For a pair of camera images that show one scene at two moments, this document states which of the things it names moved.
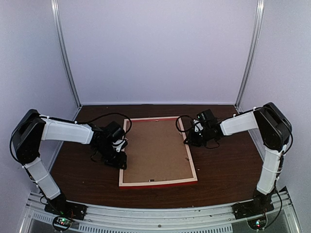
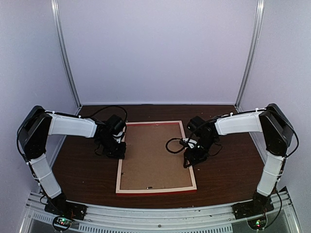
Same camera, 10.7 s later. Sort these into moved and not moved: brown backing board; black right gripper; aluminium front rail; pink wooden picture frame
Moved: pink wooden picture frame; black right gripper
Not moved: brown backing board; aluminium front rail
